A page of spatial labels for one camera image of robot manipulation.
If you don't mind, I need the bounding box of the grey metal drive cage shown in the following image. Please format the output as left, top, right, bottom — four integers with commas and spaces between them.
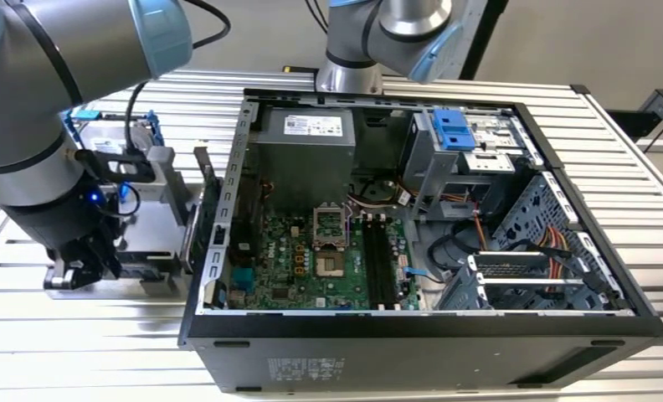
405, 106, 541, 221

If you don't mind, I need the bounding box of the green graphics card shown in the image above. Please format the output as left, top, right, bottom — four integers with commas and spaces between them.
179, 144, 226, 273

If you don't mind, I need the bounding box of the orange red yellow wire bundle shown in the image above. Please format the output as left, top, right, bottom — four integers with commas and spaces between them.
537, 227, 571, 281

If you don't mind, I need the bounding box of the grey metal disk bay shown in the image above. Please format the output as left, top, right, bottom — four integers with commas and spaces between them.
435, 250, 597, 312

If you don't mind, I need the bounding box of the metal socket cover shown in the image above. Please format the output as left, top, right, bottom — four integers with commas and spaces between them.
311, 202, 349, 249

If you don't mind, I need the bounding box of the black slanted post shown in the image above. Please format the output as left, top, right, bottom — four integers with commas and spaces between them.
462, 0, 510, 80

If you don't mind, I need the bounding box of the thin metal locking lever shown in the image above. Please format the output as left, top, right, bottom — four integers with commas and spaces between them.
343, 208, 357, 249

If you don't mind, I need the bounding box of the grey power supply unit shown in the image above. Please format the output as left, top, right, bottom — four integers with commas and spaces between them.
250, 106, 359, 210

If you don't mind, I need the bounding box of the silver wrist camera black mount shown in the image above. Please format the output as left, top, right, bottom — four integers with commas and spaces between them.
76, 148, 159, 184

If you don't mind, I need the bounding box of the hard disk in blue carrier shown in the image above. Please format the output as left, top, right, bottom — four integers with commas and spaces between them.
65, 107, 164, 157

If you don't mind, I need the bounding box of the blue plastic drive latch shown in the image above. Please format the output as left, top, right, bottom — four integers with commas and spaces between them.
430, 107, 474, 151

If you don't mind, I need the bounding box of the blue expansion slot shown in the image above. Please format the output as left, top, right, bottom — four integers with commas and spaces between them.
231, 269, 256, 291

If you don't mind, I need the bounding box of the CPU socket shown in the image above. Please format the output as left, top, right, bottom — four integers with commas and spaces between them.
314, 250, 349, 280

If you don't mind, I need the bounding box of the black open PC case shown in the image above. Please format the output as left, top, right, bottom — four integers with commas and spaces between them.
178, 87, 663, 394

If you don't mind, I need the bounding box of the blue camera cable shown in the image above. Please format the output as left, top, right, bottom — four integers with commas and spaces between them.
116, 182, 143, 215

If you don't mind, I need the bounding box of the black looped wire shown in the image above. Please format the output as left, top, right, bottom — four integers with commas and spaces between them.
427, 221, 482, 277

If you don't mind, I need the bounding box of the grey parts rack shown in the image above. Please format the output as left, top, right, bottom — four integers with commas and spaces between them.
44, 146, 208, 301

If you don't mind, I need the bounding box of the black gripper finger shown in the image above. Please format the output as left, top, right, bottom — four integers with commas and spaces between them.
82, 233, 126, 281
43, 240, 98, 291

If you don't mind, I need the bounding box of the green motherboard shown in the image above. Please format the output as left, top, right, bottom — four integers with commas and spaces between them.
223, 211, 426, 312

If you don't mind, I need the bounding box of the black round fan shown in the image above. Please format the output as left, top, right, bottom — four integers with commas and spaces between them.
357, 178, 407, 207

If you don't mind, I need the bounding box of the single orange wire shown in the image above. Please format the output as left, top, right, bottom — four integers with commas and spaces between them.
473, 208, 490, 253

